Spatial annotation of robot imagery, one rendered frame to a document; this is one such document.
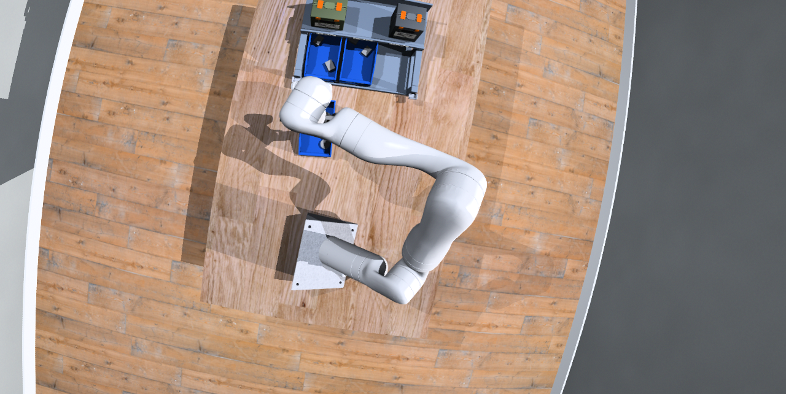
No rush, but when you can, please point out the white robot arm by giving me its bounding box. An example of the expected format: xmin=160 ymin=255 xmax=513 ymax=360
xmin=279 ymin=76 xmax=487 ymax=304

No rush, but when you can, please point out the black case with orange grip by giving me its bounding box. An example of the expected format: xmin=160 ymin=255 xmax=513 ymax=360
xmin=389 ymin=3 xmax=427 ymax=42

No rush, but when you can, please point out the olive green case with orange latches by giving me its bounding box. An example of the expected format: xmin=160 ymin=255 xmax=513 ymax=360
xmin=310 ymin=0 xmax=348 ymax=30

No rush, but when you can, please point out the grey metal shelf rack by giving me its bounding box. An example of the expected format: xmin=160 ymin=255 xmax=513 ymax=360
xmin=292 ymin=0 xmax=433 ymax=99

